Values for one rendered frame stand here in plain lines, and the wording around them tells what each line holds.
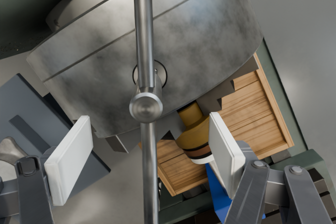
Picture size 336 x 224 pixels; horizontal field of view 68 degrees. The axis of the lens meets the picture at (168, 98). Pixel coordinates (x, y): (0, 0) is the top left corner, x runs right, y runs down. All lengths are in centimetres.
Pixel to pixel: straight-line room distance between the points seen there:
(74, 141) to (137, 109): 5
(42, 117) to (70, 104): 59
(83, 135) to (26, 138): 70
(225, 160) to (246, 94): 49
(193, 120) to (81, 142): 24
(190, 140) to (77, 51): 23
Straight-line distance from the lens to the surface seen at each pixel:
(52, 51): 28
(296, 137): 119
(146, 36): 17
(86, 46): 25
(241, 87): 64
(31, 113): 91
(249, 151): 17
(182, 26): 25
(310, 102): 180
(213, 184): 56
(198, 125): 39
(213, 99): 39
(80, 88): 28
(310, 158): 78
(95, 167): 93
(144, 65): 17
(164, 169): 73
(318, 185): 74
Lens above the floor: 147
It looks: 70 degrees down
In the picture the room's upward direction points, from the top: 177 degrees counter-clockwise
